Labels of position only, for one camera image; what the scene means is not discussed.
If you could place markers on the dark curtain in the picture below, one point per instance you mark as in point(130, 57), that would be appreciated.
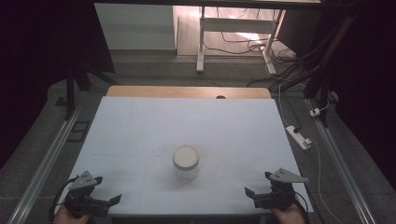
point(367, 77)
point(37, 56)

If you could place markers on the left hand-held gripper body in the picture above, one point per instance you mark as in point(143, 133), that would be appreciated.
point(81, 199)

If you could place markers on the white desk frame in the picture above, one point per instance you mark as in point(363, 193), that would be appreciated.
point(236, 25)

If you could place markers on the white wall panel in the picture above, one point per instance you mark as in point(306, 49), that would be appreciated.
point(134, 26)

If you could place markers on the person's left hand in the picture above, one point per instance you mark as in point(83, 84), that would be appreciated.
point(67, 217)

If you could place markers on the person's right hand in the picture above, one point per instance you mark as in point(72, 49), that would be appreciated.
point(289, 216)

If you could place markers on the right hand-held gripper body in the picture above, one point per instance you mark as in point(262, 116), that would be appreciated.
point(277, 196)

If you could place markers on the black rectangular floor frame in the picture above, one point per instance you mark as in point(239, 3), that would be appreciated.
point(72, 137)

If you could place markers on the clear glass jar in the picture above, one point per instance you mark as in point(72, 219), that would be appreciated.
point(186, 172)

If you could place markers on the black stand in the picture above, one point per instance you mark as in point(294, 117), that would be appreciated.
point(70, 90)
point(323, 93)

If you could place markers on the white power strip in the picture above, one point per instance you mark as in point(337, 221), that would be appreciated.
point(299, 138)

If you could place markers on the cream round jar lid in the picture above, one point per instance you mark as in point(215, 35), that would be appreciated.
point(186, 156)

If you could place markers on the white board sheet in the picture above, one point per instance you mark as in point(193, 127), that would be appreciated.
point(155, 130)

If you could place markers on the small white adapter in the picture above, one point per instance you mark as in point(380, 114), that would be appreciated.
point(314, 112)

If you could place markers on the metal floor rail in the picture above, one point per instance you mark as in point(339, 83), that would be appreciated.
point(342, 169)
point(43, 169)

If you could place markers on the wooden table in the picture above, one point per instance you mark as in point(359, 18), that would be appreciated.
point(174, 92)

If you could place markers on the black plug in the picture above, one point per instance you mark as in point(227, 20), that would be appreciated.
point(297, 128)

